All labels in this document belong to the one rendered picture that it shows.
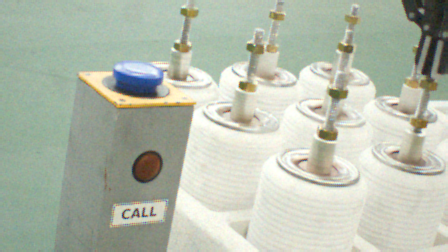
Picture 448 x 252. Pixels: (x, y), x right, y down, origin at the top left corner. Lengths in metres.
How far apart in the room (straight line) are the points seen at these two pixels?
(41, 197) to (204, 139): 0.43
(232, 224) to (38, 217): 0.40
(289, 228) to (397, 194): 0.12
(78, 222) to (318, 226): 0.20
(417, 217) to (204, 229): 0.20
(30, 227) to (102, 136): 0.48
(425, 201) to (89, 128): 0.33
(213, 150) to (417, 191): 0.19
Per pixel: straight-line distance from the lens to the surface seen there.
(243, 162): 0.87
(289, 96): 1.03
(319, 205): 0.78
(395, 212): 0.87
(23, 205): 1.22
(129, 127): 0.69
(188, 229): 0.85
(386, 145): 0.92
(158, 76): 0.71
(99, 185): 0.71
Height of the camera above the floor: 0.54
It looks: 19 degrees down
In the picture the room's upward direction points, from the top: 12 degrees clockwise
